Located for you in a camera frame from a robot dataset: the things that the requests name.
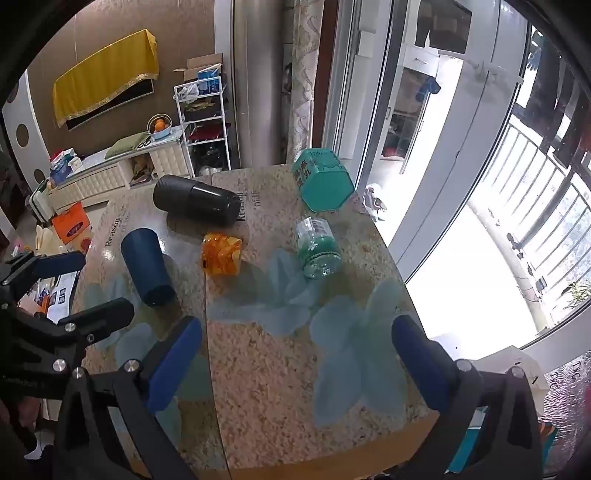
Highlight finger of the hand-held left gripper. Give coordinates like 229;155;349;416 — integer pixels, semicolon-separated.
9;298;136;376
0;251;88;302

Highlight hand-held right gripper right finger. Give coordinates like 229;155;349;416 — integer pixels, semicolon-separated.
392;315;544;480

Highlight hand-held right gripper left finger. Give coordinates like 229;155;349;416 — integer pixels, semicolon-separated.
58;316;203;480

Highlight dark blue cup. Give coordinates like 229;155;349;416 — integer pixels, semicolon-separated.
120;228;177;308

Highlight orange patterned cup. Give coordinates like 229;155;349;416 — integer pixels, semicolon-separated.
201;233;244;277

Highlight clear green glass cup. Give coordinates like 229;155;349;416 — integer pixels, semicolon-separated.
295;217;343;280

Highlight black cylindrical cup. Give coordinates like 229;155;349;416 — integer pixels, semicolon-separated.
153;175;243;227

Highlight printed papers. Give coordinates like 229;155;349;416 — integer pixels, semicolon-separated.
18;271;80;325

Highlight orange paper bag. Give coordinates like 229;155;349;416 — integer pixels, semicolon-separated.
51;202;93;246

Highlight white suitcase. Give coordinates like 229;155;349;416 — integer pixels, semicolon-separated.
28;178;57;227

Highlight white box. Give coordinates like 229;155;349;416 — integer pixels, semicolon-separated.
429;332;551;403

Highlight white television cabinet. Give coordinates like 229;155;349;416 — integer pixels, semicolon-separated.
48;127;195;205

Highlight boxes on cabinet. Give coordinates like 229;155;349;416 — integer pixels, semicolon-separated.
48;148;84;186

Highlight green cushion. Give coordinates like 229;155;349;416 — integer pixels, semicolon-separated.
105;133;151;160

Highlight black television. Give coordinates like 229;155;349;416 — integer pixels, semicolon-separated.
65;78;155;132

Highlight white shoes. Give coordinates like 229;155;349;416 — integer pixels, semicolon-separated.
362;184;389;223

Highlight fruit bowl with oranges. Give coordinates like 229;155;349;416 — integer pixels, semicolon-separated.
147;114;173;140

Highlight potted plant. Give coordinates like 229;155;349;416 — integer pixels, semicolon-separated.
560;277;591;315

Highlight yellow fringed cloth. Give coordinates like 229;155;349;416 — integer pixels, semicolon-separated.
52;28;160;129

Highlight teal hexagonal box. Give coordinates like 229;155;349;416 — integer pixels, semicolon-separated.
292;148;356;212

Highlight white metal shelf rack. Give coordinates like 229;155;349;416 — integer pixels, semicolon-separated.
174;83;232;179

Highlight balcony railing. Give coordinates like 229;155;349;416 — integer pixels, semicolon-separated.
466;115;591;334

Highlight blue packet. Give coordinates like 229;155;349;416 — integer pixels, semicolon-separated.
198;67;223;95

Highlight open cardboard box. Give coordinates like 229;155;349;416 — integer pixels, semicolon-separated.
173;53;225;95

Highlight tall grey standing unit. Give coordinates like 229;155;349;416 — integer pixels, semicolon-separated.
231;0;293;169

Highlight blue hanging glove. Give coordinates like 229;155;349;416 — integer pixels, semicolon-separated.
414;76;442;103

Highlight dark hanging clothes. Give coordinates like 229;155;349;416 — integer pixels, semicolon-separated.
525;34;591;168

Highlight patterned curtain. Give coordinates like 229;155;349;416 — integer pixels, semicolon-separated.
286;0;325;165

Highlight white sliding door frame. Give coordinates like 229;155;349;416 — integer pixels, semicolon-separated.
322;0;532;280

